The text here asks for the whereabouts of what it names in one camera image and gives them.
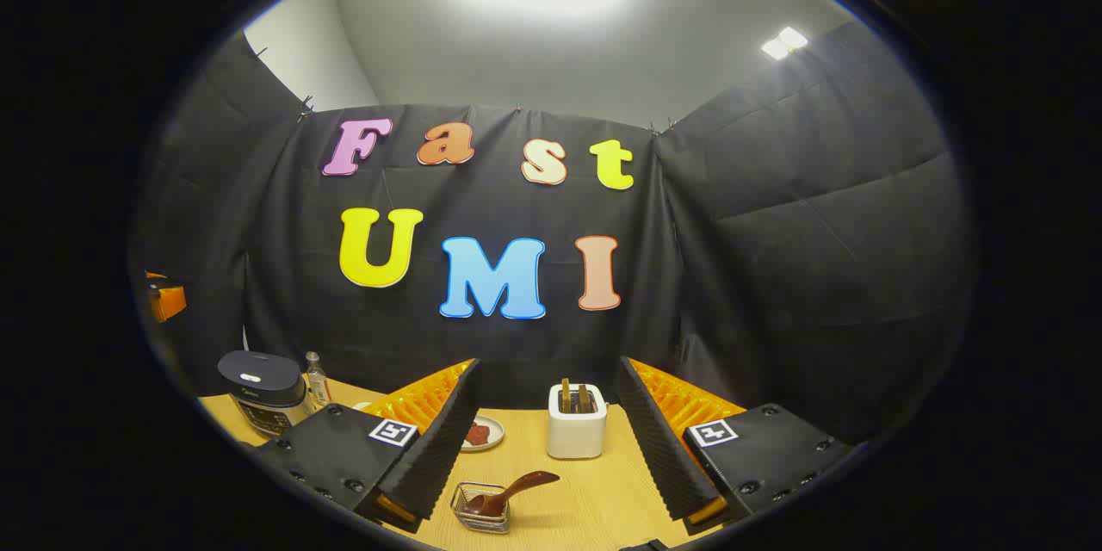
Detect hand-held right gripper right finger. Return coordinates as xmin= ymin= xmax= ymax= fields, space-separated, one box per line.
xmin=617 ymin=356 xmax=853 ymax=536

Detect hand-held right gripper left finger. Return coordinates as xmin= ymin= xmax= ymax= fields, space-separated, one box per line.
xmin=254 ymin=359 xmax=483 ymax=535

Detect metal wire chopstick holder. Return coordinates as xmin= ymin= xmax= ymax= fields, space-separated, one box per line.
xmin=450 ymin=482 xmax=511 ymax=535

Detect brown wooden spoon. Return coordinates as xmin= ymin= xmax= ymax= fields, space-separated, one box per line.
xmin=465 ymin=471 xmax=561 ymax=519

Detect silver black rice cooker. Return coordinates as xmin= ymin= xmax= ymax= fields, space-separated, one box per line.
xmin=217 ymin=350 xmax=318 ymax=438

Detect round white plate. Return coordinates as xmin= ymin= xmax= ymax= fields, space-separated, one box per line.
xmin=461 ymin=415 xmax=506 ymax=454

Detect small clear bottle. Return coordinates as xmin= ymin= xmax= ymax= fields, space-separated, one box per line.
xmin=306 ymin=351 xmax=332 ymax=407

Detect black backdrop cloth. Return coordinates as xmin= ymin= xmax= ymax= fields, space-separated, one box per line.
xmin=129 ymin=22 xmax=978 ymax=449

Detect small ceiling light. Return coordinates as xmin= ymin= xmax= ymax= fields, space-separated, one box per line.
xmin=760 ymin=26 xmax=810 ymax=61

